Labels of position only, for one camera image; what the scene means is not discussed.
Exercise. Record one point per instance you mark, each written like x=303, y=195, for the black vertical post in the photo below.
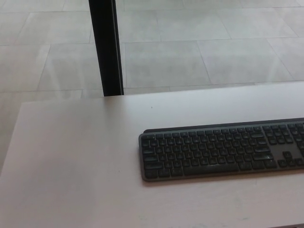
x=105, y=47

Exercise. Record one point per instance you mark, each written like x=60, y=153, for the black and grey keyboard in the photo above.
x=213, y=152

